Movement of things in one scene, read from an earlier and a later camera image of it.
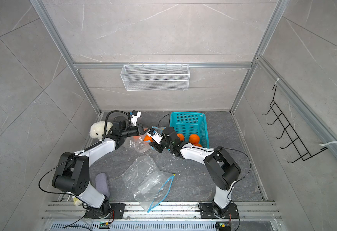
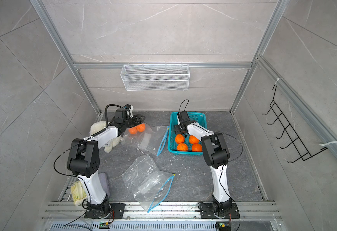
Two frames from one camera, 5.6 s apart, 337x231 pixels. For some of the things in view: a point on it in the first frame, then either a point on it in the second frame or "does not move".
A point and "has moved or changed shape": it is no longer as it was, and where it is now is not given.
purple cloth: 101,184 does not move
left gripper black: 139,129 → 137,119
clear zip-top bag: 139,143 has moved or changed shape
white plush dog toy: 97,129 does not move
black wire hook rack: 304,153 does not move
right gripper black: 157,146 → 176,129
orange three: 181,136 does not move
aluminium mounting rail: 71,211 does not move
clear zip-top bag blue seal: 150,186 does not move
